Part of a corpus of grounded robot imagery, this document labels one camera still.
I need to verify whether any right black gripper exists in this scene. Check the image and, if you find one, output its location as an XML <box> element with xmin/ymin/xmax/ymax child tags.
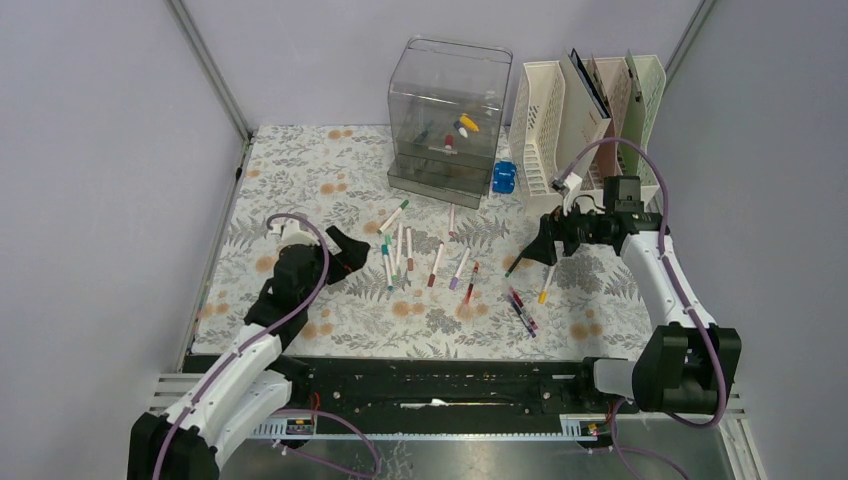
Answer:
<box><xmin>521</xmin><ymin>193</ymin><xmax>611</xmax><ymax>267</ymax></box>

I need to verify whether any pink gel pen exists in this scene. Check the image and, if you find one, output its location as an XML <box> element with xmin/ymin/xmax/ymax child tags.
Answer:
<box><xmin>508</xmin><ymin>286</ymin><xmax>539</xmax><ymax>331</ymax></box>

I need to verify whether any dark purple gel pen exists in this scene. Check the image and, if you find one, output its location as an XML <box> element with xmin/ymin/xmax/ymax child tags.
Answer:
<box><xmin>506</xmin><ymin>295</ymin><xmax>536</xmax><ymax>338</ymax></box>

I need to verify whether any red gel pen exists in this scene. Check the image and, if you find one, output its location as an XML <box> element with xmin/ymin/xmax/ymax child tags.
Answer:
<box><xmin>463</xmin><ymin>261</ymin><xmax>480</xmax><ymax>305</ymax></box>

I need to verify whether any purple cap white marker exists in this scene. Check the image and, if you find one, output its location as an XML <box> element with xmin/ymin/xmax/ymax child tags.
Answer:
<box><xmin>449</xmin><ymin>247</ymin><xmax>471</xmax><ymax>290</ymax></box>

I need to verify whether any pink cap white marker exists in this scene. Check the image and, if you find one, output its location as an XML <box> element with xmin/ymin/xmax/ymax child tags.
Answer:
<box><xmin>448</xmin><ymin>204</ymin><xmax>457</xmax><ymax>238</ymax></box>

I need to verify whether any beige notebook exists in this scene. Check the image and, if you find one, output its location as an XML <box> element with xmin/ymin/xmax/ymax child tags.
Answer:
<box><xmin>556</xmin><ymin>49</ymin><xmax>610</xmax><ymax>172</ymax></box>

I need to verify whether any blue cap small bottle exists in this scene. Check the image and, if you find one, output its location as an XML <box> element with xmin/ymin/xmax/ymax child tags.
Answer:
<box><xmin>453</xmin><ymin>121</ymin><xmax>468</xmax><ymax>138</ymax></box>

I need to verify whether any yellow small bottle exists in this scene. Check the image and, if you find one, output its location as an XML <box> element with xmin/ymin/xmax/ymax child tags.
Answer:
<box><xmin>459</xmin><ymin>114</ymin><xmax>480</xmax><ymax>132</ymax></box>

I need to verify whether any clear acrylic drawer organizer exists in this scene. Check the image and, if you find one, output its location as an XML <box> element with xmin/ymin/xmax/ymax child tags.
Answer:
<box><xmin>387</xmin><ymin>35</ymin><xmax>513</xmax><ymax>209</ymax></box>

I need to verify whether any pink clipboard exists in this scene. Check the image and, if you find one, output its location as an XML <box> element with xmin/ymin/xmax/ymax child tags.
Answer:
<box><xmin>587</xmin><ymin>57</ymin><xmax>631</xmax><ymax>189</ymax></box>

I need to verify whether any green clipboard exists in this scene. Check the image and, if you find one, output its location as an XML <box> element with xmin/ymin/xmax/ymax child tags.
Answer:
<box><xmin>618</xmin><ymin>51</ymin><xmax>666</xmax><ymax>187</ymax></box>

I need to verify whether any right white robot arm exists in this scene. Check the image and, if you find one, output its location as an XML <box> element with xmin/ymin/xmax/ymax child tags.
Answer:
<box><xmin>519</xmin><ymin>176</ymin><xmax>741</xmax><ymax>423</ymax></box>

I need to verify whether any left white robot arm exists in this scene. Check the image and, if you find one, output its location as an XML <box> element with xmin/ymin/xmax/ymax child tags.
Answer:
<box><xmin>127</xmin><ymin>214</ymin><xmax>370</xmax><ymax>479</ymax></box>

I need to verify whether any teal cap white marker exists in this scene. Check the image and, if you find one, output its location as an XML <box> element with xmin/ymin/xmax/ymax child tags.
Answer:
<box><xmin>381</xmin><ymin>235</ymin><xmax>396</xmax><ymax>291</ymax></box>

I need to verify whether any yellow cap white marker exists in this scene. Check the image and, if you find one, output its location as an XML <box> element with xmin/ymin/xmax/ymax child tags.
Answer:
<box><xmin>537</xmin><ymin>265</ymin><xmax>556</xmax><ymax>304</ymax></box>

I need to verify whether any rust cap white marker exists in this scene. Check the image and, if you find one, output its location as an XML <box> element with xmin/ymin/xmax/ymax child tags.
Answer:
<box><xmin>405</xmin><ymin>227</ymin><xmax>415</xmax><ymax>272</ymax></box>

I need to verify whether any green cap white marker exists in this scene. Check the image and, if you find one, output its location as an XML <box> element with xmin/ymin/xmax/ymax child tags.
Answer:
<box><xmin>377</xmin><ymin>200</ymin><xmax>409</xmax><ymax>234</ymax></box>

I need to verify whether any blue stapler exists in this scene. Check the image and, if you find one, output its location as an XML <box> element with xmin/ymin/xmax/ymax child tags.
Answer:
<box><xmin>491</xmin><ymin>161</ymin><xmax>517</xmax><ymax>194</ymax></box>

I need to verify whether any brown cap white marker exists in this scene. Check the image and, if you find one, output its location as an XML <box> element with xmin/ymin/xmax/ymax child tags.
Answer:
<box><xmin>427</xmin><ymin>242</ymin><xmax>444</xmax><ymax>288</ymax></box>

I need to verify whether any floral table mat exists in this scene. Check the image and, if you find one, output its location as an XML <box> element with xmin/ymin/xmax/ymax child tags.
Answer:
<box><xmin>190</xmin><ymin>126</ymin><xmax>653</xmax><ymax>360</ymax></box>

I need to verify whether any white mesh file rack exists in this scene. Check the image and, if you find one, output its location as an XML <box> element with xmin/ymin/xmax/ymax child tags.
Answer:
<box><xmin>508</xmin><ymin>50</ymin><xmax>666</xmax><ymax>216</ymax></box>

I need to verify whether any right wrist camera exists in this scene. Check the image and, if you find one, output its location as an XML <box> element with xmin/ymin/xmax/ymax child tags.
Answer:
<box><xmin>551</xmin><ymin>172</ymin><xmax>583</xmax><ymax>198</ymax></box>

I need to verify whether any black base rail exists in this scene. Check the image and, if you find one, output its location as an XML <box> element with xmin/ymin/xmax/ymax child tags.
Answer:
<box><xmin>185</xmin><ymin>354</ymin><xmax>664</xmax><ymax>437</ymax></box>

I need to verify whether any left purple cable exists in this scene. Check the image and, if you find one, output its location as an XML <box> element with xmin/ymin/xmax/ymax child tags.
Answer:
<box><xmin>150</xmin><ymin>213</ymin><xmax>386</xmax><ymax>480</ymax></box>

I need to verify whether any purple cable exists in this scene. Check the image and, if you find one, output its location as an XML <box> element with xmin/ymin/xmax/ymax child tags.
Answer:
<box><xmin>150</xmin><ymin>213</ymin><xmax>386</xmax><ymax>480</ymax></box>
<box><xmin>556</xmin><ymin>136</ymin><xmax>729</xmax><ymax>480</ymax></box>

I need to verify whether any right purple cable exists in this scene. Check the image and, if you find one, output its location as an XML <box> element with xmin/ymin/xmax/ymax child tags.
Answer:
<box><xmin>556</xmin><ymin>136</ymin><xmax>729</xmax><ymax>480</ymax></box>

